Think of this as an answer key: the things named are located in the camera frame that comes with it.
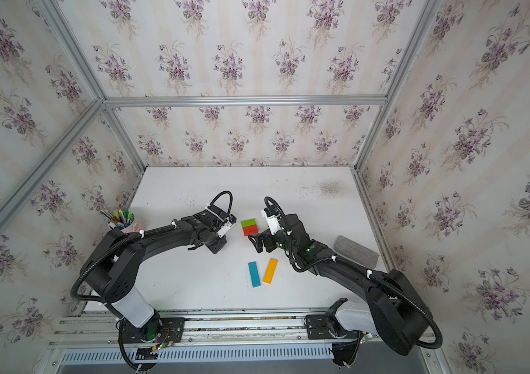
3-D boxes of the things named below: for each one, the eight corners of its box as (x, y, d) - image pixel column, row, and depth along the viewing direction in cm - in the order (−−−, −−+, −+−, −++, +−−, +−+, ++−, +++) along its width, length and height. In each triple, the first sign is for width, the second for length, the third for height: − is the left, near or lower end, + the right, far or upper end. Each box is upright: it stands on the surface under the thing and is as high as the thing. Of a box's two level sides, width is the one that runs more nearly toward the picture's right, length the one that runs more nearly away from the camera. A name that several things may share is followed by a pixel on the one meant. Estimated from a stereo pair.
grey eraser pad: (332, 249, 94) (334, 244, 91) (336, 238, 98) (339, 233, 94) (372, 269, 89) (377, 265, 86) (376, 256, 93) (380, 252, 89)
